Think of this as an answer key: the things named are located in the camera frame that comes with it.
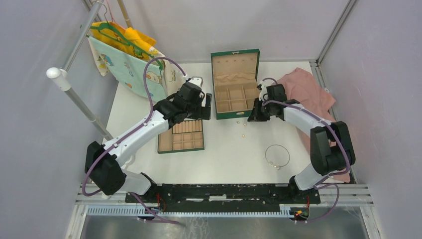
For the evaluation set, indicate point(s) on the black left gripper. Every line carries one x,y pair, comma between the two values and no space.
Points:
203,112

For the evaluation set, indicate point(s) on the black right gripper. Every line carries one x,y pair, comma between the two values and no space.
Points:
255,115

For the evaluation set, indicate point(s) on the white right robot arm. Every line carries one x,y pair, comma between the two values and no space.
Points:
331,150

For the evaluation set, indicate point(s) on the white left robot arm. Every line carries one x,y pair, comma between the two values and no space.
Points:
103,166

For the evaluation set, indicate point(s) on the green jewelry tray insert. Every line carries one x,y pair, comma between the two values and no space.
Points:
183,137

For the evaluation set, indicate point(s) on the green jewelry box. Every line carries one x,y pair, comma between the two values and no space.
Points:
234,80

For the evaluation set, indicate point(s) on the white cartoon print garment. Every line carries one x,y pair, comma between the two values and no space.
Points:
172,77

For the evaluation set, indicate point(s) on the pink crumpled garment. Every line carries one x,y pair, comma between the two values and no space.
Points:
300,85

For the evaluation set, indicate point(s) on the mint cartoon print garment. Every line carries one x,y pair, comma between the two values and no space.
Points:
128,70

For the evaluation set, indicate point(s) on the green clothes hanger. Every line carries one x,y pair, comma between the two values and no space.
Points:
116,46

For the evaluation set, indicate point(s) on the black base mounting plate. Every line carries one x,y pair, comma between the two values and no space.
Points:
226,198

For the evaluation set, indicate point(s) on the yellow garment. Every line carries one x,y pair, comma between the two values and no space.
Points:
127,40

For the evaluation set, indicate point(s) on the metal clothes rack pole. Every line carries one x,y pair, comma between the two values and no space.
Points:
77,65

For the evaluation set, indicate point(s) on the aluminium frame rail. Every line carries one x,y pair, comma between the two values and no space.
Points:
316,65

